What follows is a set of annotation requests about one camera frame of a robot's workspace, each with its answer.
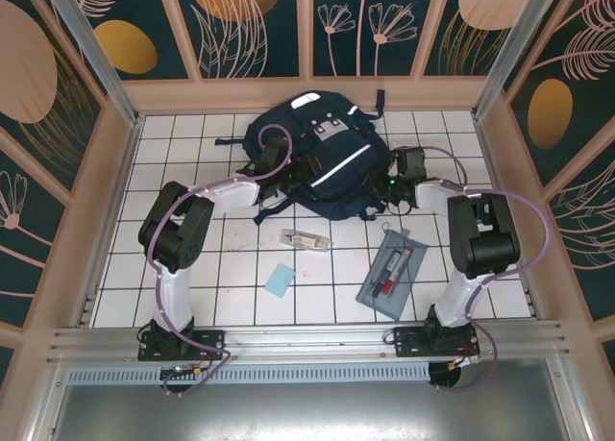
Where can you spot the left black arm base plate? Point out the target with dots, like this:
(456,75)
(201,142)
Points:
(211,340)

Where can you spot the grey metal sheet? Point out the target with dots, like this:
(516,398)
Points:
(307,412)

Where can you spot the aluminium corner post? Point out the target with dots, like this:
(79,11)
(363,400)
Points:
(96,47)
(507,47)

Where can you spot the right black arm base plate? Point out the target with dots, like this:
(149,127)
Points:
(408,342)

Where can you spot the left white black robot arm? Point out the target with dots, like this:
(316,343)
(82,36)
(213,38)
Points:
(173,229)

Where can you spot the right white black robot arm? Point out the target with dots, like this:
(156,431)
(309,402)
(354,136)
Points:
(485,239)

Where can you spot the white marker black cap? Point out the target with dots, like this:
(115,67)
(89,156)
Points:
(386,274)

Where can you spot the light blue sticky note pad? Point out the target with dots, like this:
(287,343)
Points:
(280,280)

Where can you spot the aluminium mounting rail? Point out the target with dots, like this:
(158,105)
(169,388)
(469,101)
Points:
(312,337)

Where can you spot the white marker red cap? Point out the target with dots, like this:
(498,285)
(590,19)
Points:
(396,270)

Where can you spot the grey mesh pencil pouch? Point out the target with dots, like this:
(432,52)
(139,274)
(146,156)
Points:
(384,301)

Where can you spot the small green circuit board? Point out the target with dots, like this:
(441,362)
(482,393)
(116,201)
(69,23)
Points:
(180,370)

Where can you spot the clear plastic stationery case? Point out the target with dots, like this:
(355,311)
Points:
(305,240)

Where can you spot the navy blue backpack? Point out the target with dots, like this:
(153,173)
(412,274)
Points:
(336,172)

